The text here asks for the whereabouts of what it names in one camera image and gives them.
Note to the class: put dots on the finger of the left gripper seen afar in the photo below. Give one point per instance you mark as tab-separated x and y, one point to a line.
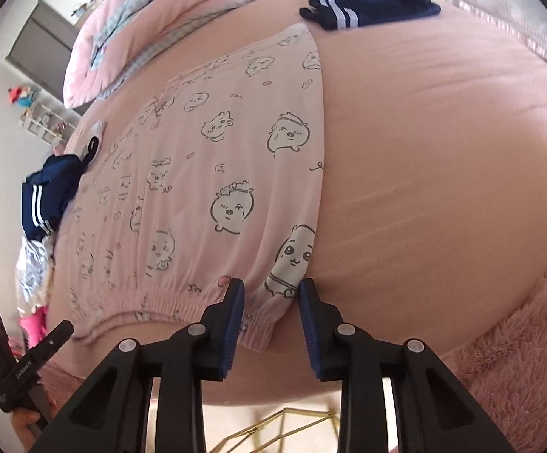
37	356

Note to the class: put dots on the pink quilted blanket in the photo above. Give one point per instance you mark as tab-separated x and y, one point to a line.
121	36

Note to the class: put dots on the person's left hand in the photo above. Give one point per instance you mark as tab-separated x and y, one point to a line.
21	421

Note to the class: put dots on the white shelf with toys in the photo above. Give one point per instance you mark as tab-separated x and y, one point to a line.
38	119

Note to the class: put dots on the pink cartoon print pajama garment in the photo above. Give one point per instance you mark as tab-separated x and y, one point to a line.
218	176

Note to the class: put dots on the navy striped garment left pile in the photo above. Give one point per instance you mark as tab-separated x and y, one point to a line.
47	193

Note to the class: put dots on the gold wire stool frame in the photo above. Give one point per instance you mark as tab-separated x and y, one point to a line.
290	429

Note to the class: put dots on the pink bed sheet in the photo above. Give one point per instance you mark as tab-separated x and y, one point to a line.
435	129

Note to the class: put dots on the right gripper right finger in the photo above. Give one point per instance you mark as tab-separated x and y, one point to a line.
433	411

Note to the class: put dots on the white blue patterned clothes pile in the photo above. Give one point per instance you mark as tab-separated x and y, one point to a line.
33	275

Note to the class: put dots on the pink fluffy blanket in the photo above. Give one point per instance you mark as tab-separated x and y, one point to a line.
483	310

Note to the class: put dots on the navy striped garment on bed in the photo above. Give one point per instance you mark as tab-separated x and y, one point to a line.
333	15

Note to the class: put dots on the grey cabinet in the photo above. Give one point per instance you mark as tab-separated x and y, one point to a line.
43	47

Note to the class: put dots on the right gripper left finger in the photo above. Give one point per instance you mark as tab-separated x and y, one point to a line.
108	412

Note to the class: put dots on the magenta garment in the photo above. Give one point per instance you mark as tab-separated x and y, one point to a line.
34	326

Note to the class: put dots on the white black small item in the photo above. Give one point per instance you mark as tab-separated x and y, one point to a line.
86	141

